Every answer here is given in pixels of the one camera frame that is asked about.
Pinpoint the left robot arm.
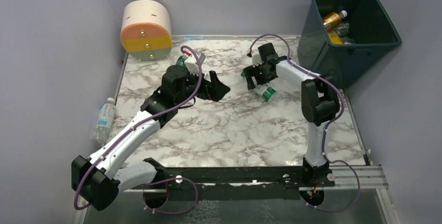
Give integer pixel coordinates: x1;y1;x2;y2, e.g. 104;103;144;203
71;65;230;210

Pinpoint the tall clear bottle blue label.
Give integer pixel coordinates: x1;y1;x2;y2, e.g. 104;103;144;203
92;97;116;147

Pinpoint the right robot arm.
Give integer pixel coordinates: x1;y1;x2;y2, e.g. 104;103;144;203
242;43;340;182

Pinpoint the yellow bottle green label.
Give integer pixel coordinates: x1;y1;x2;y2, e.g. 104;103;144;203
328;32;344;45

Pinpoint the clear bottle green label back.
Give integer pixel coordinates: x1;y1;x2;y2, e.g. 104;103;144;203
176;55;188;67

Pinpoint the dark green plastic bin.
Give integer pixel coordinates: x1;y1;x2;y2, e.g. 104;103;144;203
297;0;402;89

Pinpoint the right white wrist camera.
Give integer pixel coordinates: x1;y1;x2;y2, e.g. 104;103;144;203
247;52;263;67

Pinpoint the amber tea bottle red label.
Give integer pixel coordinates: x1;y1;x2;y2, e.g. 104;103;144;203
322;10;348;32

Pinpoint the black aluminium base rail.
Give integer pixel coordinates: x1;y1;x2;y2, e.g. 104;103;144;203
81;166;388;201

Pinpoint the clear bottle green cap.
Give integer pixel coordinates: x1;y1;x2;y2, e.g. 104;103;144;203
247;71;278;103

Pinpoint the round pastel drawer cabinet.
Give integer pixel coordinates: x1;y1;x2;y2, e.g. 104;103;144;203
120;0;173;61

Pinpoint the clear bottle purple-blue label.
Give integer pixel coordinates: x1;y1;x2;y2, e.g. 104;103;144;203
333;22;356;44

